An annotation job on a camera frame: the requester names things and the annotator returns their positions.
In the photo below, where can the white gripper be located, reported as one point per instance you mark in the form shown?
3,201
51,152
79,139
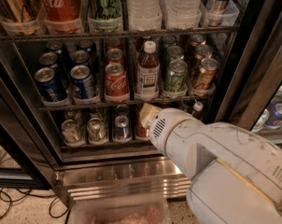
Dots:
171,129

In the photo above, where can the red coke can front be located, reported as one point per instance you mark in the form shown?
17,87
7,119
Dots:
116,83

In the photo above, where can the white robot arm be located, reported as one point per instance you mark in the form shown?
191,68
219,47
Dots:
235,175

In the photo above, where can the red can bottom shelf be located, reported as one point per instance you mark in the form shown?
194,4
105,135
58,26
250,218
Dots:
141,132

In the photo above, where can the blue silver can bottom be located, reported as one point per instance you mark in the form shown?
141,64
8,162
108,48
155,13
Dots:
122,128

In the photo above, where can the green lacroix can front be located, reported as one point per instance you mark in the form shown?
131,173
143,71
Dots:
175,76

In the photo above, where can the tea bottle bottom shelf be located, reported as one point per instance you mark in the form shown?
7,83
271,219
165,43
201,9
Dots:
197,111

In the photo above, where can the green lacroix can middle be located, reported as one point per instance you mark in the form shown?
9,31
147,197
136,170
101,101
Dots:
174,53

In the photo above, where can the gold can front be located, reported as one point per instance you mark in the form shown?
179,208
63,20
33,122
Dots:
204,74

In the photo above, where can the blue pepsi can front right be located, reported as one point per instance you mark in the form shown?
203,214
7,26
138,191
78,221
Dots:
83,85

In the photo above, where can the blue pepsi can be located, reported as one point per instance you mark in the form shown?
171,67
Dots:
81,57
88,46
60,49
51,59
83,85
50,86

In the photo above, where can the green lacroix can rear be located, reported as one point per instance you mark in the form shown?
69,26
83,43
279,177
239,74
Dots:
167,41

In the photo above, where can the red coke can rear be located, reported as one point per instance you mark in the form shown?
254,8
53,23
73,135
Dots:
114,43

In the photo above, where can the silver can bottom far left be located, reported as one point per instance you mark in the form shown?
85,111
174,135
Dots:
72,135

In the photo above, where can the gold can middle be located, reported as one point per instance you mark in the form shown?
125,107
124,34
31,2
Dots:
199,53

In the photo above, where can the blue pepsi can middle right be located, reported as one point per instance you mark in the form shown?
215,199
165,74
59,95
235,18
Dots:
81,57

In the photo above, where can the gold can rear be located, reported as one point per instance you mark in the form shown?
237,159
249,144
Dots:
194,41

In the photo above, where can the stainless fridge bottom grille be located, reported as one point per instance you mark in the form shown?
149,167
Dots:
109,179

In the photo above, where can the blue pepsi can rear right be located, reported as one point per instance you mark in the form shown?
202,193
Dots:
88,46

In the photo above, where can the blue pepsi can front left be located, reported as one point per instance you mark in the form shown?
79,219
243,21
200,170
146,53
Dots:
50,86

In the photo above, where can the blue pepsi can rear left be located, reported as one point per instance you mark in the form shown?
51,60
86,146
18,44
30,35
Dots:
60,49

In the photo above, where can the green lacroix can top shelf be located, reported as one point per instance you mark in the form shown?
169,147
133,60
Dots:
105,15

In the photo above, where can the blue pepsi can middle left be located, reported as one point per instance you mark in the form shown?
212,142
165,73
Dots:
51,59

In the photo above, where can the glass fridge door right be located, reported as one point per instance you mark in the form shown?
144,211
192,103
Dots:
259,73

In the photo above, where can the blue can right fridge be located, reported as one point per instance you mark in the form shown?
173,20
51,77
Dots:
275,116

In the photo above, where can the silver blue can top shelf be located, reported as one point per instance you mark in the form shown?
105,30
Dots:
216,9

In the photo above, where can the red coke can top shelf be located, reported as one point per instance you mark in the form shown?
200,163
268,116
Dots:
61,14

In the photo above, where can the gold can top shelf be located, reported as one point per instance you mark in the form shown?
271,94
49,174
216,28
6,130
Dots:
18,17

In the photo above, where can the brown tea bottle white cap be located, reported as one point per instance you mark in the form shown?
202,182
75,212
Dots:
147,72

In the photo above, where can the clear plastic bin on floor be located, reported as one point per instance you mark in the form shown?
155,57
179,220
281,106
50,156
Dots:
132,209

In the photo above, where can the water bottle top left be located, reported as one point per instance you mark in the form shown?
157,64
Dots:
144,15

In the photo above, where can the water bottle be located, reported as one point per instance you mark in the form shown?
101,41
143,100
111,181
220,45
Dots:
180,14
144,15

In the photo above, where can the water bottle top right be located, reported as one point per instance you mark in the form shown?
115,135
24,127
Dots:
180,14

